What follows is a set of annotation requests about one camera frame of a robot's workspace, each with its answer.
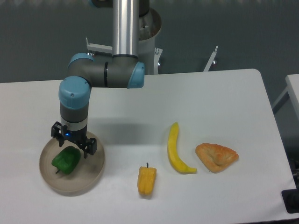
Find yellow bell pepper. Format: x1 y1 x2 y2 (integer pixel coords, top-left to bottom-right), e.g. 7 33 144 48
137 163 157 196

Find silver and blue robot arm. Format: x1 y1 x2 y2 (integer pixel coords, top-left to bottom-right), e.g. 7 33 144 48
51 0 150 155

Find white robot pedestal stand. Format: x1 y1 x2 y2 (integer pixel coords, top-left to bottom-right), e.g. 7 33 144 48
84 7 219 76

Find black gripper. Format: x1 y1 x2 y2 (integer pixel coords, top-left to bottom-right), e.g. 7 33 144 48
51 121 97 158

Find green bell pepper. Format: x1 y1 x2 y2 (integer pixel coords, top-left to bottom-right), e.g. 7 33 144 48
51 146 81 175

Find yellow banana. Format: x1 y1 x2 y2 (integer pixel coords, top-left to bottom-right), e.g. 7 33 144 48
167 122 197 175

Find orange triangular pastry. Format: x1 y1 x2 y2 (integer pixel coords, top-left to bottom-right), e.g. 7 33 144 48
195 143 239 173

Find white side table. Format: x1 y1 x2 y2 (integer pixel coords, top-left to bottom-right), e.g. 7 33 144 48
271 74 299 117

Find beige round plate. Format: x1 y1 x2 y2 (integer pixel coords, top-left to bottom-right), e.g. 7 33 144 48
39 132 105 196

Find black device at table edge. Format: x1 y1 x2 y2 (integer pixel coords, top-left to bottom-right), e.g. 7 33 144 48
281 189 299 214

